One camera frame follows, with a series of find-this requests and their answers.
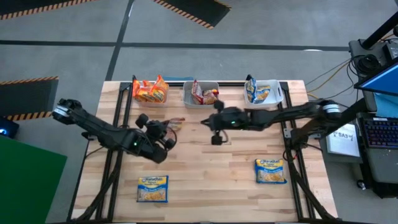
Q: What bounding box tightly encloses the black device with blue light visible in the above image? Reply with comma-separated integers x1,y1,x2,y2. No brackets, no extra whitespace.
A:
0,116,20,140

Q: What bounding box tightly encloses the grey laptop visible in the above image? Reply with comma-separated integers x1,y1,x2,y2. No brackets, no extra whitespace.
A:
356,111,398,185

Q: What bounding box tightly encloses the light blue cloth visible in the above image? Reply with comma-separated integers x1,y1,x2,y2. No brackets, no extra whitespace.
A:
373,92,398,119

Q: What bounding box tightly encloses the black diagonal bar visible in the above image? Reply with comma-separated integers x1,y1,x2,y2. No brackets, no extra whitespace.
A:
341,98,369,121

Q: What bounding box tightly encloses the clear plastic bin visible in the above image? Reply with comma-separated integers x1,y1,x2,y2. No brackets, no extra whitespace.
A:
132,82,170,108

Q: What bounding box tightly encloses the white plastic bin with handles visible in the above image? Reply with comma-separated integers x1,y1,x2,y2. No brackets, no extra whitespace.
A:
244,79,285,109

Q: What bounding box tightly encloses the grey computer box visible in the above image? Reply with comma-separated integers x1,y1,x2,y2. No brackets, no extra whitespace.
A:
348,39,398,78

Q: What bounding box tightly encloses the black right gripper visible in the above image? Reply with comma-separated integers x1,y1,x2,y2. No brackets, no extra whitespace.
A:
200,100,251,131

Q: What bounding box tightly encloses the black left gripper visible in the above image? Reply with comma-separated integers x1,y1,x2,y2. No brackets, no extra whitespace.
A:
136,113,177,142

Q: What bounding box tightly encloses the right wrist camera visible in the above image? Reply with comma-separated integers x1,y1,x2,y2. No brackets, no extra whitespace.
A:
210,133,224,146

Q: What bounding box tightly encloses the black hazard-striped floor mat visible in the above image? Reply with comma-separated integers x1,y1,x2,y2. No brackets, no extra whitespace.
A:
0,75,60,122
0,0,94,21
151,0,233,30

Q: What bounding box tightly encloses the black aluminium table frame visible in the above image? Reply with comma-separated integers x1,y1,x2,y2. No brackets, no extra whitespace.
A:
67,80,340,224

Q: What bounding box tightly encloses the monitor with blue screen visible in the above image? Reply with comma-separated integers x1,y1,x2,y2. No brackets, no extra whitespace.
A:
353,57,398,98

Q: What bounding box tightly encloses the black cable coil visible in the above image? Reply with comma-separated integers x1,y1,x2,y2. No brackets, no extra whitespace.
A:
354,53,379,75

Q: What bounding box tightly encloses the white paper label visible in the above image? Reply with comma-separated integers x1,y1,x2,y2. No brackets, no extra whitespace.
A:
325,123,361,158

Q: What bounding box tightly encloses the grey plastic bin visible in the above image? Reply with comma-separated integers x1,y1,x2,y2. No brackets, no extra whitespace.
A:
182,80,220,110

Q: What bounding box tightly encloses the green floor mat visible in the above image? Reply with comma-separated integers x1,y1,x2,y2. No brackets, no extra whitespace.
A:
0,134,68,224

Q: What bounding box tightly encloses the blue tape strip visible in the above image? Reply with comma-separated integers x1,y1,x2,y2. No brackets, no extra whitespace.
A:
160,75,194,82

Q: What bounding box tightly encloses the black pole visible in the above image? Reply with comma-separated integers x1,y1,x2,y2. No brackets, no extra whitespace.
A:
361,11,398,50

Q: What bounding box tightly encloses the blue Maruchan ramen packet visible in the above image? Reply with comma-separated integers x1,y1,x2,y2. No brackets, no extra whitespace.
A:
136,175,170,203
255,85,272,103
245,77,259,104
254,158,288,185

